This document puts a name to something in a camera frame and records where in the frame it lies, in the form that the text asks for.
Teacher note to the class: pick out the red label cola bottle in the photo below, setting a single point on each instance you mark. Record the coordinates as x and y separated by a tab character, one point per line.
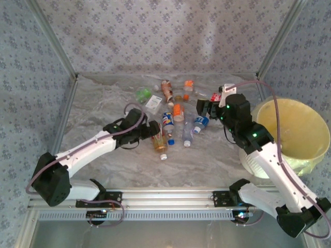
216	97

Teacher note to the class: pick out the blue label bottle white cap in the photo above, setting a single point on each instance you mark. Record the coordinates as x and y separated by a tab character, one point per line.
201	121

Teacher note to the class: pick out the blue pepsi label bottle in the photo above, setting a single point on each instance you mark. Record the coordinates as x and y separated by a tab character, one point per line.
168	120

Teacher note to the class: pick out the red label tea bottle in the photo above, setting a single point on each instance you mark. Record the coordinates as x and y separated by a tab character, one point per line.
159	147

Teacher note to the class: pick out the orange label plastic bottle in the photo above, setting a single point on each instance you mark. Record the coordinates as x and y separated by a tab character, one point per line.
178	111

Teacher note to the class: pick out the clear bottle purple label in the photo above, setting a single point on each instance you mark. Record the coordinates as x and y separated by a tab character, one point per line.
187	131

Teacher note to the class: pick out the green plastic bottle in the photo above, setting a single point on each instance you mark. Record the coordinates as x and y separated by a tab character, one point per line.
143	94

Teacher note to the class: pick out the clear bottle white cap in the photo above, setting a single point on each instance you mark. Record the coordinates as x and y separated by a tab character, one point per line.
156	87

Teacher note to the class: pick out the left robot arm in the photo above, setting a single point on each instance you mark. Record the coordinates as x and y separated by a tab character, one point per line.
85	148

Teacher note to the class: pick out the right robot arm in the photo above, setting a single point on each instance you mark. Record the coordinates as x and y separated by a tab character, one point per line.
271	175

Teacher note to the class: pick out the white ribbed bin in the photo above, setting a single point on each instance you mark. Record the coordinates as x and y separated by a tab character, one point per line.
252	162

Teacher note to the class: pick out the yellow plastic bin liner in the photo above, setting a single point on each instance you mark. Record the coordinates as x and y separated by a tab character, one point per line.
300	129

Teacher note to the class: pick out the clear bottle orange cap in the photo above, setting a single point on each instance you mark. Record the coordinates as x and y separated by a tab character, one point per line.
188	84

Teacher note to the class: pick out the brown label plastic bottle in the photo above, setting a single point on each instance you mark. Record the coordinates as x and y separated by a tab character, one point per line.
166	90

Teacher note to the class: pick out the black left controller board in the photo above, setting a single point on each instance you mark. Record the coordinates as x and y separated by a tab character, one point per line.
97	214

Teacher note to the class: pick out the black controller board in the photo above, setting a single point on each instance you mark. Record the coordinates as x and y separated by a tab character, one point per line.
97	214
240	216

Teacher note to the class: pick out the metal sheet shelf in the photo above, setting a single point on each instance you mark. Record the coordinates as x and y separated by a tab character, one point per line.
168	235

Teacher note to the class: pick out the black right controller board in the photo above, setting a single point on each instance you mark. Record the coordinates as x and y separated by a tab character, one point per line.
240	216

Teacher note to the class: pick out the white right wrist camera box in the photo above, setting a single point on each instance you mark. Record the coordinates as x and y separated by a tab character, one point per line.
227	90

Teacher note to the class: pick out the aluminium mounting rail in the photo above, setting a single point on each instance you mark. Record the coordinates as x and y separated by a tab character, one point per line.
168	199

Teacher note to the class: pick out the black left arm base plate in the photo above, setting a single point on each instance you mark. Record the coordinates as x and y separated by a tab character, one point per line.
113	197

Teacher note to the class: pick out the aluminium frame post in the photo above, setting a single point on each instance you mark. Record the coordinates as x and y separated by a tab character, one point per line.
282	38
51	38

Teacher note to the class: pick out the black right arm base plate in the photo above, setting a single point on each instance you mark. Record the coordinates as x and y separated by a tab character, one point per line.
221	199

